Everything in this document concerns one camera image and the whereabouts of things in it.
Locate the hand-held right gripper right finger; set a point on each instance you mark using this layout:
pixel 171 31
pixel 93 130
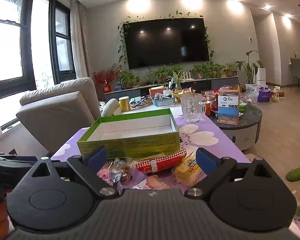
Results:
pixel 205 161

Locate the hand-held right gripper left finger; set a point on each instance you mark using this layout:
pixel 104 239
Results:
pixel 98 157

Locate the yellow snack packet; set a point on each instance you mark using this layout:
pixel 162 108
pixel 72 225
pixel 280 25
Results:
pixel 186 172

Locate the clear packet of nuts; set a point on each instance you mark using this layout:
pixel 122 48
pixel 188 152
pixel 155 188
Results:
pixel 125 171

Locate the green cardboard box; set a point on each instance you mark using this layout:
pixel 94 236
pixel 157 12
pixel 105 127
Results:
pixel 130 145

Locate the red checkered snack packet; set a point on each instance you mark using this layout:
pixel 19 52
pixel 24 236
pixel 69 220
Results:
pixel 162 163

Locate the pale pink snack packet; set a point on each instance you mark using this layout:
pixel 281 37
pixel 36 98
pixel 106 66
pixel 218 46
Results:
pixel 152 183

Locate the person's left hand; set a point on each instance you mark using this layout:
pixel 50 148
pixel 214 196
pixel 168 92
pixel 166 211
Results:
pixel 2 216

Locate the purple floral tablecloth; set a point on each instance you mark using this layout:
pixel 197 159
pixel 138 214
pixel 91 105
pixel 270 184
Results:
pixel 215 142

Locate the cream armrest cushion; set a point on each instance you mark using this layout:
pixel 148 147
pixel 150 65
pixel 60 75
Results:
pixel 110 107

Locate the orange cup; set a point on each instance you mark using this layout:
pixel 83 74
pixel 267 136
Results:
pixel 208 108

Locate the glass mug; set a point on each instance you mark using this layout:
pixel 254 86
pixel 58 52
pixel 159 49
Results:
pixel 191 110

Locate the white and blue carton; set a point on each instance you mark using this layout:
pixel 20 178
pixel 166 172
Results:
pixel 228 110

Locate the yellow canister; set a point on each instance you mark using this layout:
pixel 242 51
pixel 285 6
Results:
pixel 125 104

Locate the dark marble round table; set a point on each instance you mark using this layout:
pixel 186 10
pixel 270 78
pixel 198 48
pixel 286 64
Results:
pixel 250 120

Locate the beige armchair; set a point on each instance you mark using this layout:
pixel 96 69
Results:
pixel 52 115

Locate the yellow wicker basket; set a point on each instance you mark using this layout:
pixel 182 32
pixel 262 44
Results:
pixel 181 97

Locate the pink bag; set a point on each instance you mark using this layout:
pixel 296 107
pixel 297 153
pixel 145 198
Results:
pixel 226 88

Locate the red flower arrangement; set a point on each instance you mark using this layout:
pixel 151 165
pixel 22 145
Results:
pixel 105 76

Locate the orange box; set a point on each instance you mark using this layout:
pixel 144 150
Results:
pixel 157 91

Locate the green potted plant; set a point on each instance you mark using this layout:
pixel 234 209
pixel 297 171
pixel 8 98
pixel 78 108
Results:
pixel 198 70
pixel 128 78
pixel 217 69
pixel 230 70
pixel 161 74
pixel 176 71

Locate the spider plant in vase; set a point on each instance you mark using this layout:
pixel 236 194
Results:
pixel 177 80

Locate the purple bag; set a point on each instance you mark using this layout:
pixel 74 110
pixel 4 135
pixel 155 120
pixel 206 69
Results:
pixel 264 95

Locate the green slipper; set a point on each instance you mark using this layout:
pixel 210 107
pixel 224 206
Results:
pixel 297 174

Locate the white air purifier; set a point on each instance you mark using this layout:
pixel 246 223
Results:
pixel 261 77

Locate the tall leafy potted plant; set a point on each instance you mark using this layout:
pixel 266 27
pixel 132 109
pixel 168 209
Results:
pixel 250 67

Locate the cream curtain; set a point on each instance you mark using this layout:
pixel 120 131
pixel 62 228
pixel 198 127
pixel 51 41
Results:
pixel 81 42

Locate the narrow black framed window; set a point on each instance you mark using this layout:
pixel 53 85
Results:
pixel 63 42

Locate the large black framed window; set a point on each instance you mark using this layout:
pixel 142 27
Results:
pixel 10 47

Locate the grey dining chair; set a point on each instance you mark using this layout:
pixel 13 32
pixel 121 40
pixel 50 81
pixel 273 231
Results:
pixel 296 70

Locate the wall television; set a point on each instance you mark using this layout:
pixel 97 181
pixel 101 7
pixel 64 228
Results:
pixel 165 42

